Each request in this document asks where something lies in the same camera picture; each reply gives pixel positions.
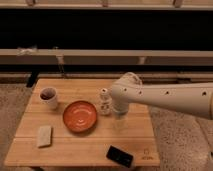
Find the orange ceramic bowl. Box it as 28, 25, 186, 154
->
63, 101, 97, 133

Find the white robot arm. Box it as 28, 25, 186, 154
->
109, 72, 213, 120

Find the small white bottle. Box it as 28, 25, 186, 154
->
99, 88, 111, 116

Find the black phone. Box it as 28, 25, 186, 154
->
106, 146, 133, 168

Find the wooden table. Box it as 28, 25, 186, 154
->
5, 79, 160, 167

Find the white cup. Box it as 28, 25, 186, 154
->
39, 87, 58, 110

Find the beige sponge block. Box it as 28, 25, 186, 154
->
37, 125, 52, 148

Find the grey horizontal rail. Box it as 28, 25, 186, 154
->
0, 48, 213, 66

